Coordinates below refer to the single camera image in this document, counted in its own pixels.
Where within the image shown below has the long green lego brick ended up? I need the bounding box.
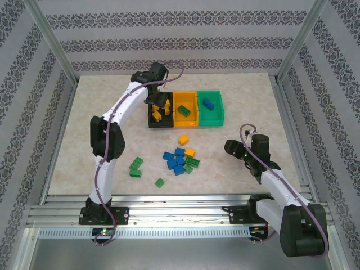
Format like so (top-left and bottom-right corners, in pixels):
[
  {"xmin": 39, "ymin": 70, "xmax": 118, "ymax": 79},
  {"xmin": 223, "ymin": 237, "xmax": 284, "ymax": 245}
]
[
  {"xmin": 129, "ymin": 156, "xmax": 144, "ymax": 170},
  {"xmin": 176, "ymin": 104, "xmax": 191, "ymax": 117},
  {"xmin": 184, "ymin": 156, "xmax": 201, "ymax": 169}
]

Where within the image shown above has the black plastic bin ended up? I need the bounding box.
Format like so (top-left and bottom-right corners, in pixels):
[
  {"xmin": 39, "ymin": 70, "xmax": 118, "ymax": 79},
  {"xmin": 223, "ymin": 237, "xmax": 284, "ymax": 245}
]
[{"xmin": 147, "ymin": 91, "xmax": 174, "ymax": 129}]

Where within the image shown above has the yellow plastic bin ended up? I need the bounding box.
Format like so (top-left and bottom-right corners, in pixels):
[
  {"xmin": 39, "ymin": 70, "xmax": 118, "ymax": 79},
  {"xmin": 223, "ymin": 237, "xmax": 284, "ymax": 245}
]
[{"xmin": 172, "ymin": 91, "xmax": 200, "ymax": 128}]

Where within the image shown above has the green plastic bin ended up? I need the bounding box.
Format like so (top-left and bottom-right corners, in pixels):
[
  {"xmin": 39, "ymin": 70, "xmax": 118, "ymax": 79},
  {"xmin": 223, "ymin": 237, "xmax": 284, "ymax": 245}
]
[{"xmin": 196, "ymin": 89, "xmax": 227, "ymax": 127}]

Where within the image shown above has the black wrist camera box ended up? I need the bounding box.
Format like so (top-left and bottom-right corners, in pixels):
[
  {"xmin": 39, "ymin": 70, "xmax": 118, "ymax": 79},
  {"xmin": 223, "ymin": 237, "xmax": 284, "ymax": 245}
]
[
  {"xmin": 148, "ymin": 61, "xmax": 169, "ymax": 82},
  {"xmin": 251, "ymin": 134, "xmax": 271, "ymax": 155}
]

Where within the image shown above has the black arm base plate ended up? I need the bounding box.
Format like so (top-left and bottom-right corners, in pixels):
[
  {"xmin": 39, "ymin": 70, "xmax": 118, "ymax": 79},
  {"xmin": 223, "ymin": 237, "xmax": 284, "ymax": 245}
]
[
  {"xmin": 79, "ymin": 207, "xmax": 129, "ymax": 226},
  {"xmin": 229, "ymin": 205, "xmax": 271, "ymax": 225}
]

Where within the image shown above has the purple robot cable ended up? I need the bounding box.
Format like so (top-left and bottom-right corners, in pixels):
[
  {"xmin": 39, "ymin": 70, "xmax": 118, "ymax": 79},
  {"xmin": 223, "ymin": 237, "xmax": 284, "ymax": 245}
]
[
  {"xmin": 238, "ymin": 123, "xmax": 329, "ymax": 258},
  {"xmin": 94, "ymin": 60, "xmax": 186, "ymax": 248}
]

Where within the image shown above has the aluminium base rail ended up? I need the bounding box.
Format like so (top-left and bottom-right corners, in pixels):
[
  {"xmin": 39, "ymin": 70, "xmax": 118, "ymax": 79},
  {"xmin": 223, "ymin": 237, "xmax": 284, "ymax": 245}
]
[{"xmin": 26, "ymin": 193, "xmax": 335, "ymax": 227}]

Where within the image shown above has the slotted grey cable duct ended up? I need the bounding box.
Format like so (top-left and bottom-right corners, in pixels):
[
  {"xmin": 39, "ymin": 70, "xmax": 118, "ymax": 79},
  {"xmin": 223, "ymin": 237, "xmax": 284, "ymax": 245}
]
[{"xmin": 38, "ymin": 227, "xmax": 251, "ymax": 239}]

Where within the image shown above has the aluminium frame post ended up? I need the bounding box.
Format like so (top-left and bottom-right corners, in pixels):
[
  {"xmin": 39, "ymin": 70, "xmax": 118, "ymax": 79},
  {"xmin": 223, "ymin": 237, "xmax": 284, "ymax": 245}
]
[
  {"xmin": 22, "ymin": 0, "xmax": 79, "ymax": 85},
  {"xmin": 276, "ymin": 0, "xmax": 329, "ymax": 84}
]

